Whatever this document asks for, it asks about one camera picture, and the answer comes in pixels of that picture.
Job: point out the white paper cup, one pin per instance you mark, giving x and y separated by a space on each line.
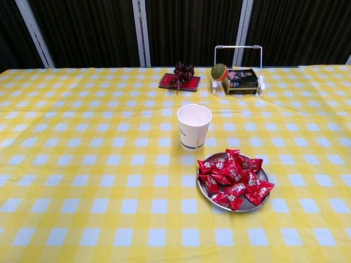
192 134

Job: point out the red rectangular tray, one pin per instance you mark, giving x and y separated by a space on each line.
192 83

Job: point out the white frame post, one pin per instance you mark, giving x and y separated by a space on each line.
244 22
36 35
138 27
349 60

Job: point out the round steel plate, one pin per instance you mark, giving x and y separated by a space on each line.
205 195

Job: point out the green orange ball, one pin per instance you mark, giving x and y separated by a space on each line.
218 71

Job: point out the dark red grape bunch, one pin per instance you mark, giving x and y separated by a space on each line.
183 71

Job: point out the black tin box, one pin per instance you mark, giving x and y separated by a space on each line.
241 85

